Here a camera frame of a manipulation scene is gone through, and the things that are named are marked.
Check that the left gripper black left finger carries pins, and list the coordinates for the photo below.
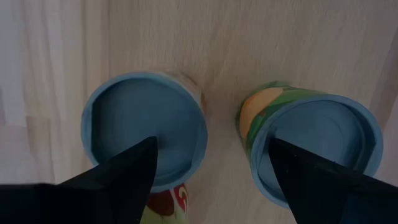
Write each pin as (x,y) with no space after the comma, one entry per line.
(93,199)

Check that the spaghetti sauce can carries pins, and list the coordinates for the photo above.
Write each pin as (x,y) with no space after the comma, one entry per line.
(140,112)

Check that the green peach can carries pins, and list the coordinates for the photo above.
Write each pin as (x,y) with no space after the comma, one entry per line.
(317,124)

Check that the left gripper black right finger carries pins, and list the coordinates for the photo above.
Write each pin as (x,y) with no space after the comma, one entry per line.
(335,193)

